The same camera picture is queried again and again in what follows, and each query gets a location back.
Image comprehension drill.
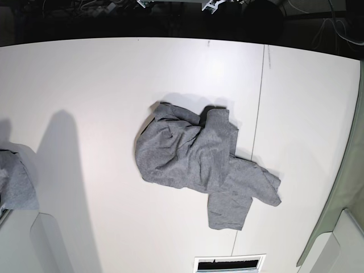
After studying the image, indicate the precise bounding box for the green-grey side panel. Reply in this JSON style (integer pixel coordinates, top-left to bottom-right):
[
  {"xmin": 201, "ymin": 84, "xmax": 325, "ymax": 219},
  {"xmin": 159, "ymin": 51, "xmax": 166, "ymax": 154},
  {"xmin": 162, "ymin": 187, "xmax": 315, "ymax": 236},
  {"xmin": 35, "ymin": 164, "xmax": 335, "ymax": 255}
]
[{"xmin": 296, "ymin": 60, "xmax": 363, "ymax": 266}]

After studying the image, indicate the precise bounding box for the white vent slot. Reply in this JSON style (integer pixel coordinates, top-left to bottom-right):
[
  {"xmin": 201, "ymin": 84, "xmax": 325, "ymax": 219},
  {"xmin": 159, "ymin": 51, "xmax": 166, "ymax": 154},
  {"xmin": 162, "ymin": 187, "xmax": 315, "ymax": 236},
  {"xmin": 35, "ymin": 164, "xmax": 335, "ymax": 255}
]
[{"xmin": 193, "ymin": 254, "xmax": 266, "ymax": 273}]

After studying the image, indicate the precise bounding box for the grey t-shirt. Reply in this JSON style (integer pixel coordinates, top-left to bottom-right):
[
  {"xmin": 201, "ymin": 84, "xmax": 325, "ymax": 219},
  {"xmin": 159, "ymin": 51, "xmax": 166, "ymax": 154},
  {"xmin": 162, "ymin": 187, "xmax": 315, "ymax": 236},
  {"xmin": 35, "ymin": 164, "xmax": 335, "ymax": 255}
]
[{"xmin": 135, "ymin": 102, "xmax": 281, "ymax": 230}]

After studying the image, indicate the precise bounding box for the grey folded cloth pile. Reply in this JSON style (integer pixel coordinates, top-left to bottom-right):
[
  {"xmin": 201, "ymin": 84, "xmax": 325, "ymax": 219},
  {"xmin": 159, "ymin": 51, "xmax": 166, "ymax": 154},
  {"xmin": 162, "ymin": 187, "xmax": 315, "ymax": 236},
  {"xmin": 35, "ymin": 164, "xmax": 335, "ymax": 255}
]
[{"xmin": 1, "ymin": 150, "xmax": 39, "ymax": 211}]

